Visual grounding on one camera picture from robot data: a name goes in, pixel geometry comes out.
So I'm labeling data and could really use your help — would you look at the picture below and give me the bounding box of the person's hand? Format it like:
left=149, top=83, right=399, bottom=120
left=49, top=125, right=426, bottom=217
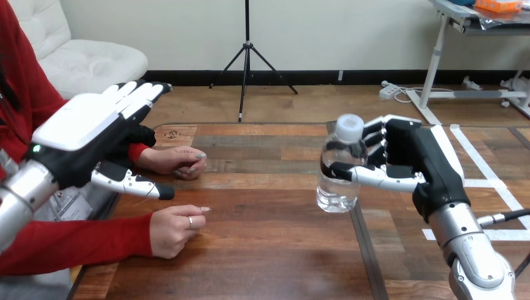
left=136, top=145, right=208, bottom=182
left=149, top=204, right=213, bottom=261

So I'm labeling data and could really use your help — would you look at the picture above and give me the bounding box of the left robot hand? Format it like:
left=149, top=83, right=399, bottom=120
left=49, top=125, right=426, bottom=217
left=24, top=79, right=176, bottom=202

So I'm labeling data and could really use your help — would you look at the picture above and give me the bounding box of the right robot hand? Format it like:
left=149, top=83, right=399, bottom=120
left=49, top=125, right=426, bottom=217
left=321, top=114, right=473, bottom=225

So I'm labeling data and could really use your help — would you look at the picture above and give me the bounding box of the clear water bottle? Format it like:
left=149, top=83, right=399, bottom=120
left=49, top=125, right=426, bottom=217
left=316, top=113, right=369, bottom=214

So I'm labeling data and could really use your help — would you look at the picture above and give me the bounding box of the person's forearm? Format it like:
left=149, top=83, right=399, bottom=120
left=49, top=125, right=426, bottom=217
left=0, top=212, right=154, bottom=277
left=127, top=142, right=151, bottom=165

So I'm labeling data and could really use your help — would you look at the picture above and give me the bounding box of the person's body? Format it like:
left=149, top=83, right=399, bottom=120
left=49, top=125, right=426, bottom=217
left=0, top=0, right=119, bottom=300

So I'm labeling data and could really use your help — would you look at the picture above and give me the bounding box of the white cushioned chair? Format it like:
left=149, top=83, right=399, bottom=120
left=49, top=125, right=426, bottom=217
left=8, top=0, right=149, bottom=101

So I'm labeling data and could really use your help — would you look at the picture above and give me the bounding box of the white power strip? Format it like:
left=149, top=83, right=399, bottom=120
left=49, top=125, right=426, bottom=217
left=378, top=81, right=401, bottom=101

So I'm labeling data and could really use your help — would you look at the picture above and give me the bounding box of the white desk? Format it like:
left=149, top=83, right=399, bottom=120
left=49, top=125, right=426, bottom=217
left=404, top=0, right=530, bottom=126

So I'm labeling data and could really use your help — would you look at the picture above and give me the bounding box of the black tripod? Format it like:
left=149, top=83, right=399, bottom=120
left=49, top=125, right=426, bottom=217
left=208, top=0, right=299, bottom=123

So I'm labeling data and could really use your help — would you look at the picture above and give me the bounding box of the orange thing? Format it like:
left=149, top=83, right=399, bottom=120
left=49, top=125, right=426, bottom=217
left=474, top=0, right=524, bottom=13

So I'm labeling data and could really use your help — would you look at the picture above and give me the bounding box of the black cable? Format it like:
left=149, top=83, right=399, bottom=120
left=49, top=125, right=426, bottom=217
left=476, top=208, right=530, bottom=228

